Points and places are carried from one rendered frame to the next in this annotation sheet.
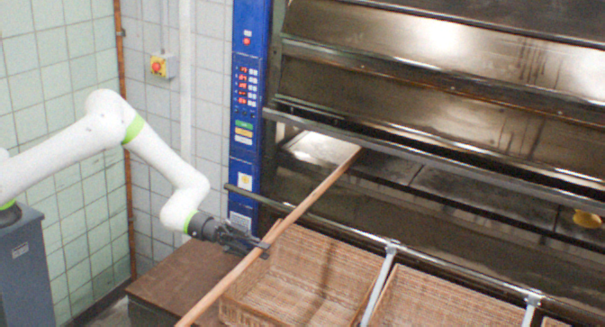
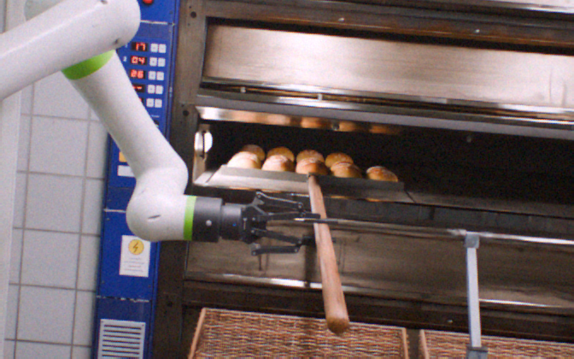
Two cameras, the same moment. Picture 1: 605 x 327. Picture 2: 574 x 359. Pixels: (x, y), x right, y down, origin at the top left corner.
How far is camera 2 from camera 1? 143 cm
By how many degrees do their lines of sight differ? 32
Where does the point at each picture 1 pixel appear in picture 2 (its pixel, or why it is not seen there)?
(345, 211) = not seen: hidden behind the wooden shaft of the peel
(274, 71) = (191, 46)
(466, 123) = (501, 79)
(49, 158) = (43, 44)
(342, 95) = (312, 67)
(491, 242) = (553, 259)
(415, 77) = (423, 22)
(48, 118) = not seen: outside the picture
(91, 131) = (106, 3)
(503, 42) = not seen: outside the picture
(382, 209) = (383, 247)
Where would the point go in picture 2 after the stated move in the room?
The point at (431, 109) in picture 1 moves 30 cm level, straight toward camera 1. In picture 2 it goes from (449, 67) to (493, 69)
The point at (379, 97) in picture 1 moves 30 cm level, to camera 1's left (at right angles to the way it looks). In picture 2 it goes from (370, 62) to (266, 52)
